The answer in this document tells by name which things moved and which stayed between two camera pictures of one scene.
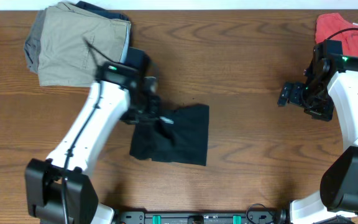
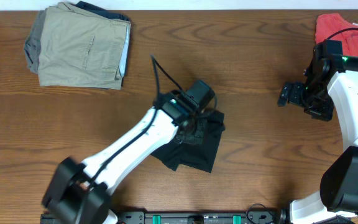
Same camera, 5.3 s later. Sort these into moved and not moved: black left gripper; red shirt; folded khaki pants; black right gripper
Moved: black left gripper
Not moved: black right gripper; folded khaki pants; red shirt
